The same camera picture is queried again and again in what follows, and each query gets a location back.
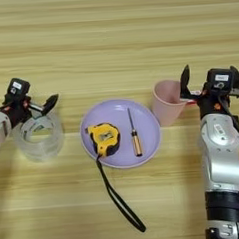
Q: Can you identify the screwdriver with amber handle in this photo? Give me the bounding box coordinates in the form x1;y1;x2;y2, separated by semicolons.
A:
126;106;144;158

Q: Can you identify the yellow tape measure with strap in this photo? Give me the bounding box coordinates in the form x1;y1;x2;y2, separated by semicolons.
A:
84;120;147;236

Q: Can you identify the pink plastic cup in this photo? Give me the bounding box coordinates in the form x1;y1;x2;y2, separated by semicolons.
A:
149;78;193;128

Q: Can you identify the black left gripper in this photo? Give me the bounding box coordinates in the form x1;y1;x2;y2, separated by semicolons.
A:
1;90;62;131

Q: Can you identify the lilac round plate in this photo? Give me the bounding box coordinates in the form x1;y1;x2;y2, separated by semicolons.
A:
77;96;164;172

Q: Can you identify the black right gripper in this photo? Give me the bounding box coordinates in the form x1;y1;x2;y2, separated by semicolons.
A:
177;60;239;122

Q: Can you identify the clear glass cup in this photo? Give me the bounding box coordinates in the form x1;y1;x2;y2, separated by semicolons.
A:
11;111;67;165

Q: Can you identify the black box with white label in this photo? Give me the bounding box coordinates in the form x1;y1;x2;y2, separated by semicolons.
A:
6;76;32;100
205;66;237;91

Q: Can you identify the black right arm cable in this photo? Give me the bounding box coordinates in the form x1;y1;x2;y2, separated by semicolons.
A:
216;93;239;154

